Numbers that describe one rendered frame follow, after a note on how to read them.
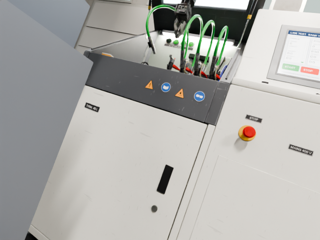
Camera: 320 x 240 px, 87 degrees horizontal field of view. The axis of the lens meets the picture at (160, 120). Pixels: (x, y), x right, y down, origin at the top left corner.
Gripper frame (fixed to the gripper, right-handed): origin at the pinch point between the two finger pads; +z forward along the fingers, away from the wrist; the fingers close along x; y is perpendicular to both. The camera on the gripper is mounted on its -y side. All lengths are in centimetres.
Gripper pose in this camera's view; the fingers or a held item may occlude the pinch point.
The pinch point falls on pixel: (177, 36)
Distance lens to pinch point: 103.5
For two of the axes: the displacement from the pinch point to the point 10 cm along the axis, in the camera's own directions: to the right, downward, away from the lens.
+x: 8.9, 3.1, -3.4
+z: -3.4, 9.4, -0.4
